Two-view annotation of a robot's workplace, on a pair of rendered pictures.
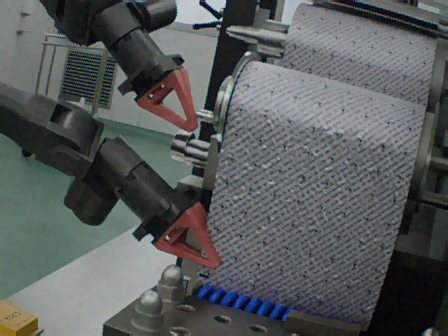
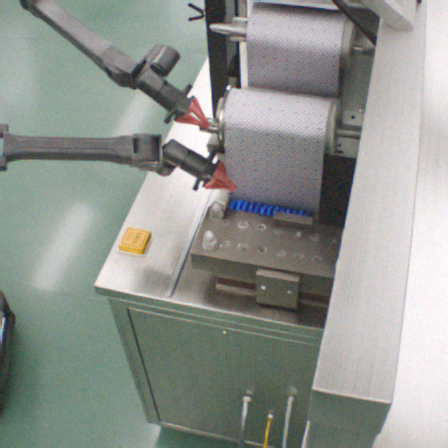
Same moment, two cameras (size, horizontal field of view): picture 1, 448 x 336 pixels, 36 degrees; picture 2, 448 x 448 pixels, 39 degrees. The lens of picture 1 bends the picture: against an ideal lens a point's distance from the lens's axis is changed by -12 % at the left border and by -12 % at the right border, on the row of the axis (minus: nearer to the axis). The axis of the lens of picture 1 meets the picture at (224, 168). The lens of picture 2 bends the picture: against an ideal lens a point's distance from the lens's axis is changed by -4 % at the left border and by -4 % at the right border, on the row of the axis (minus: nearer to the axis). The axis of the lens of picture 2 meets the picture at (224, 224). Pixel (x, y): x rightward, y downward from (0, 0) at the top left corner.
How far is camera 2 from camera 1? 0.89 m
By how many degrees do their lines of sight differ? 35
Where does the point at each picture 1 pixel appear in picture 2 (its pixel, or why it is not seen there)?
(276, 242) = (261, 178)
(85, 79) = not seen: outside the picture
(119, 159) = (175, 155)
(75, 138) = (150, 157)
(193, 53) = not seen: outside the picture
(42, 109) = (126, 146)
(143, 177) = (190, 161)
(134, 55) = (166, 102)
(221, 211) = (231, 168)
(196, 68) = not seen: outside the picture
